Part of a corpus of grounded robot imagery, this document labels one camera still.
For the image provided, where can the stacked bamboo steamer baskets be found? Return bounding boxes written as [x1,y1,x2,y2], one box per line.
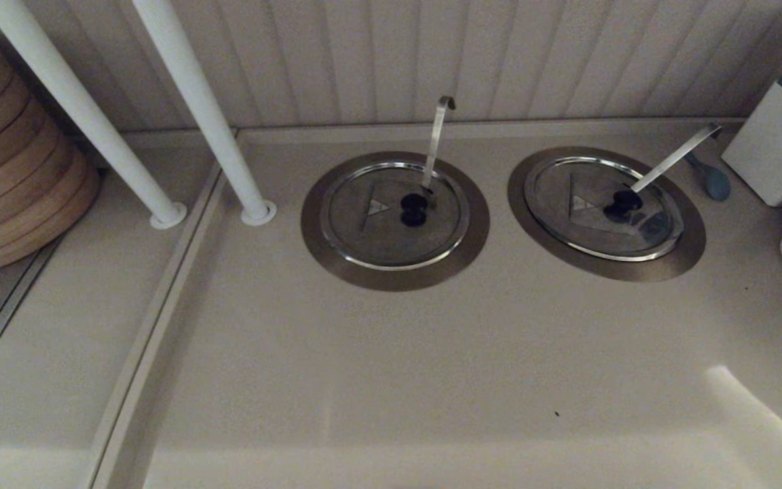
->
[0,35,101,275]

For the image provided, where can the white support pole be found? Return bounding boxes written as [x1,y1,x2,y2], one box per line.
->
[0,0,187,230]
[133,0,277,227]

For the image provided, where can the blue plastic spoon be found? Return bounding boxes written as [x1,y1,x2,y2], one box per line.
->
[686,152,731,202]

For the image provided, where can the steel well rim ring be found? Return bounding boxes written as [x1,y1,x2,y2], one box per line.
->
[300,151,490,293]
[507,147,707,283]

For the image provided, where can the left steel ladle handle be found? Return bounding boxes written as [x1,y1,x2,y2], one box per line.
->
[421,96,456,192]

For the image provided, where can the white napkin box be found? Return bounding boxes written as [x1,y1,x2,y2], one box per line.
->
[722,81,782,207]

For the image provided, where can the steel lid with black knob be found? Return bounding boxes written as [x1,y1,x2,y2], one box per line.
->
[524,156,685,263]
[319,161,470,271]

